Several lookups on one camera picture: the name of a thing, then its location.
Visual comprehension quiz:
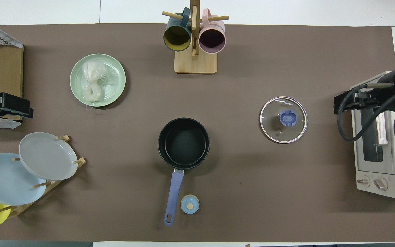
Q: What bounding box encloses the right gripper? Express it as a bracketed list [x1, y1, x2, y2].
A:
[334, 82, 395, 115]

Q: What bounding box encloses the glass lid blue knob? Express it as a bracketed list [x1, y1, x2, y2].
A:
[260, 96, 308, 144]

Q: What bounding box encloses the translucent white vermicelli bundle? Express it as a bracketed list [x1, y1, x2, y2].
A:
[82, 61, 111, 110]

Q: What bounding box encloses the grey plate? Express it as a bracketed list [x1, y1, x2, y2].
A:
[19, 132, 79, 181]

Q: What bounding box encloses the light blue plate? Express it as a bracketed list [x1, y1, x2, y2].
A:
[0, 153, 47, 206]

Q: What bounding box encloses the wooden plate rack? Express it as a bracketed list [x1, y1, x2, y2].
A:
[0, 135, 87, 218]

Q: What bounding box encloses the pale green plate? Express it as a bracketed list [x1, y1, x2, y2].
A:
[70, 53, 127, 107]

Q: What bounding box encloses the beige toaster oven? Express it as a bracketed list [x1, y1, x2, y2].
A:
[350, 71, 395, 199]

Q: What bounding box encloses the brown table mat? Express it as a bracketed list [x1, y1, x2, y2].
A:
[0, 23, 395, 242]

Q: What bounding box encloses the pink mug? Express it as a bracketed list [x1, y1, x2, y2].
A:
[198, 9, 226, 54]

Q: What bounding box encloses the wooden mug tree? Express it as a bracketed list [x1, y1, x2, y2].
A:
[162, 0, 229, 74]

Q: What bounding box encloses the dark teal mug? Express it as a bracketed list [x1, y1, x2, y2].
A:
[163, 7, 192, 52]

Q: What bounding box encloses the small blue round jar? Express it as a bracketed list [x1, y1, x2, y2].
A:
[180, 194, 200, 215]

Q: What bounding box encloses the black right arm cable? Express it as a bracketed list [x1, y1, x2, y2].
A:
[337, 84, 395, 142]

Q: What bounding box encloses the wooden shelf with wire mesh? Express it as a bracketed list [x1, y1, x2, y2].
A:
[0, 16, 24, 129]

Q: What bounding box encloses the black pot blue handle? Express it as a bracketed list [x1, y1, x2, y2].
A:
[158, 118, 211, 227]

